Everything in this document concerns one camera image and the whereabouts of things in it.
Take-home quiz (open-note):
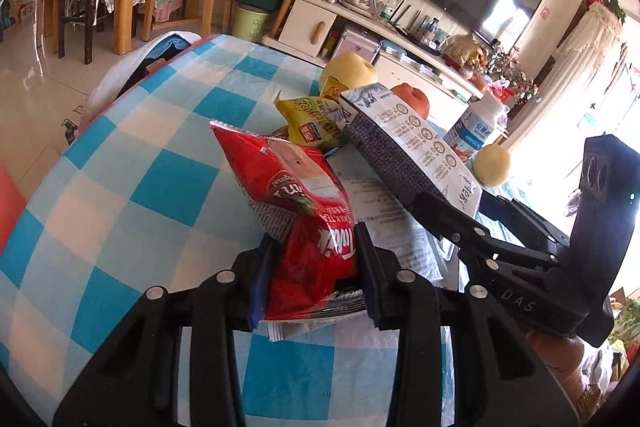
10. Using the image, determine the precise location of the white television cabinet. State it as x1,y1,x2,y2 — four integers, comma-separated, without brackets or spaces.
261,0,506,132

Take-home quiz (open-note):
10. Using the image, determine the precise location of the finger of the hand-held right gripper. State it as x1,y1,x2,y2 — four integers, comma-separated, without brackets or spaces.
477,194,571,254
407,189,561,280

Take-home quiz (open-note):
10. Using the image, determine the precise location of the red snack packet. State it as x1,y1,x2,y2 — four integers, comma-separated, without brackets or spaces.
209,121,361,323

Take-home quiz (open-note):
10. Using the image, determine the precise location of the cat print cushion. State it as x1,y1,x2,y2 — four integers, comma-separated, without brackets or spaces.
60,92,96,152

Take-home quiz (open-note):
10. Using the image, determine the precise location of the pale green waste bin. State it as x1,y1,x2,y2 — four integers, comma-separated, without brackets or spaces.
232,3,273,44

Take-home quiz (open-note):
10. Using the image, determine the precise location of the person's right hand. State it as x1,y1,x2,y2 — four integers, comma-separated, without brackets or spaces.
525,332,602,413

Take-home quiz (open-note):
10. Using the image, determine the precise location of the yellow green snack packet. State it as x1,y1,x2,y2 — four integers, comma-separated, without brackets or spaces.
273,91,351,152

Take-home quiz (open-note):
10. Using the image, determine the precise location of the golden ornament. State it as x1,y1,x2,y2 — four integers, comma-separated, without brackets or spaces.
442,34,486,68

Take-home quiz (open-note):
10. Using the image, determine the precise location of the red plastic basin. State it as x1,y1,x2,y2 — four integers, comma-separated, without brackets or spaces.
0,162,27,253

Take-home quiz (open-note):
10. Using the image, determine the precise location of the white yogurt bottle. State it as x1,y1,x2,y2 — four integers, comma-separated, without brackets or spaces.
444,96,507,158

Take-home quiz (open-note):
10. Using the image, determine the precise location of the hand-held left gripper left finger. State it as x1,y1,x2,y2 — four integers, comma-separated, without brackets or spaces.
52,237,276,427

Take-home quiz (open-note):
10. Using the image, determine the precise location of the lace-covered standing air conditioner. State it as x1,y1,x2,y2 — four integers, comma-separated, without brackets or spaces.
550,0,628,118

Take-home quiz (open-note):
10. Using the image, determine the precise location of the small yellow pear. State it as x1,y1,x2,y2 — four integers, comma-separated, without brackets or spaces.
472,143,512,188

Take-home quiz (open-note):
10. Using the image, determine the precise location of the red apple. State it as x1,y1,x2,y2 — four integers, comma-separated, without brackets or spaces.
390,83,431,118

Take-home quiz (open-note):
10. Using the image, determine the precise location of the artificial flower bunch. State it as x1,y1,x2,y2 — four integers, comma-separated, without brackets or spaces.
487,47,538,102

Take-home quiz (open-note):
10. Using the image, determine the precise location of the silver metal case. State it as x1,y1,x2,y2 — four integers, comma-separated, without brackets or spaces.
332,29,383,68

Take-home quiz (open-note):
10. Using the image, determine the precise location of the blue checked tablecloth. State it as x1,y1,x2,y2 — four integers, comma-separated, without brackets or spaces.
0,34,506,427

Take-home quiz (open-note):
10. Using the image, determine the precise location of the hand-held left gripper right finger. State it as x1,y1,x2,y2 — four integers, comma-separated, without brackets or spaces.
352,222,581,427

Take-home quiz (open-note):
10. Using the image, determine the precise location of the grey wet wipes pack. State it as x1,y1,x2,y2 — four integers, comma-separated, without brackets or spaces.
327,147,443,283

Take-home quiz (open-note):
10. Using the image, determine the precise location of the small white packet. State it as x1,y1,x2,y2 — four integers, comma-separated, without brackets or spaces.
266,319,321,343

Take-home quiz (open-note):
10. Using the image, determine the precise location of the small yellow red packet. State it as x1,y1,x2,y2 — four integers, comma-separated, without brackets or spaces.
319,76,351,102

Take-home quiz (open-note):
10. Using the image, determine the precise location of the white cloth bundle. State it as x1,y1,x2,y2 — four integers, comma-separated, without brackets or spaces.
87,31,203,118

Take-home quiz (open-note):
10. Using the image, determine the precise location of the yellow apple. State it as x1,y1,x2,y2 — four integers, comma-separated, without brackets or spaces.
319,52,379,90

